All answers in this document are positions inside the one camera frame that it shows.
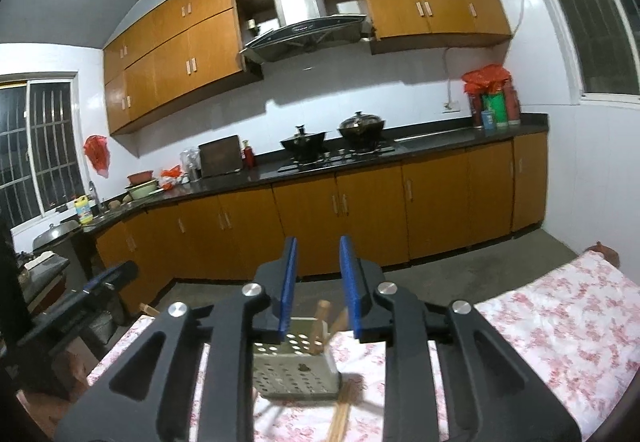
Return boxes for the small black wok with lid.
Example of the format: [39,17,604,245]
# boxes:
[280,124,329,162]

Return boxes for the green package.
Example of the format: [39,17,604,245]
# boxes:
[481,93,509,129]

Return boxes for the dark side cabinet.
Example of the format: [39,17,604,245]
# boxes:
[19,252,72,320]

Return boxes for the clear plastic jar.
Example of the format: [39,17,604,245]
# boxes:
[180,149,201,183]

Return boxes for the yellow detergent bottle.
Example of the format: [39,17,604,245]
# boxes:
[74,195,94,226]

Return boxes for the wooden stool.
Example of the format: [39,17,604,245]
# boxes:
[586,242,621,269]

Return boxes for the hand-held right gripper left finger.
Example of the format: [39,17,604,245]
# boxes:
[55,237,301,442]

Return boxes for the dark screened window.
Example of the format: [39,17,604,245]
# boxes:
[519,0,640,98]

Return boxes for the pink floral tablecloth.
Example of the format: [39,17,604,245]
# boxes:
[85,252,640,442]

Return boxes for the barred window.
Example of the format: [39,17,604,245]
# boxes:
[0,79,86,224]

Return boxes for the metal pot lid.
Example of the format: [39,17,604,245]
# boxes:
[32,222,81,251]

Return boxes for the large black wok with lid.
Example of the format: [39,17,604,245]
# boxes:
[337,111,387,148]

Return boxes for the dark wooden cutting board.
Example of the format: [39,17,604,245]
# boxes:
[198,135,244,178]

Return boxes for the large red plastic bag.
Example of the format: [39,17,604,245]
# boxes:
[461,64,516,96]

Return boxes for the green basin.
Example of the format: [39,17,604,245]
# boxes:
[125,183,164,202]

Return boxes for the steel range hood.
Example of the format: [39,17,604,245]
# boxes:
[239,0,377,68]

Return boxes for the perforated metal utensil holder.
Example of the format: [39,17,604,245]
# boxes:
[250,314,344,400]

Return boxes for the wooden base cabinets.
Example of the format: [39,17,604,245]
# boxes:
[95,132,549,318]

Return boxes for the black gas stove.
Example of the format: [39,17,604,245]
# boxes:
[277,145,396,173]

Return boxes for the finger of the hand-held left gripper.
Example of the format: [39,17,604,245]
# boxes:
[82,260,139,295]

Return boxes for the wooden chopstick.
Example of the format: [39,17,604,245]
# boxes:
[327,308,350,339]
[325,374,369,442]
[310,300,332,359]

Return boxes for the hanging red plastic bag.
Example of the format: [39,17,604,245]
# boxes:
[83,135,110,179]

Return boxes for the black kitchen countertop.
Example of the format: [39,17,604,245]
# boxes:
[82,114,549,234]

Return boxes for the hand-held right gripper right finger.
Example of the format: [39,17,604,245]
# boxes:
[339,235,583,442]

